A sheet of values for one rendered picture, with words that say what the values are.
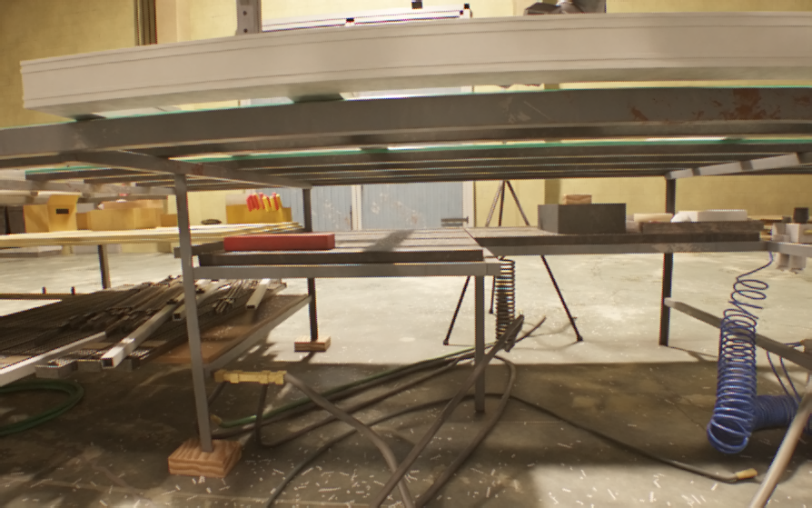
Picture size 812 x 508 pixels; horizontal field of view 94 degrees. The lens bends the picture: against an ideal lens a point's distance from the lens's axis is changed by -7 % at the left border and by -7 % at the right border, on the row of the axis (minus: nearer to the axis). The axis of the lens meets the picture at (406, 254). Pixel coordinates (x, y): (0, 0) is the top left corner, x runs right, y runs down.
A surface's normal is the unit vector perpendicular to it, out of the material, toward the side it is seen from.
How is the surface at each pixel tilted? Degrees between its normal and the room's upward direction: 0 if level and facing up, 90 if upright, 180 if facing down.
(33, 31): 90
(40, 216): 90
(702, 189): 90
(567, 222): 90
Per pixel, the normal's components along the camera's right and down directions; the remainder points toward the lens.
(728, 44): -0.08, 0.11
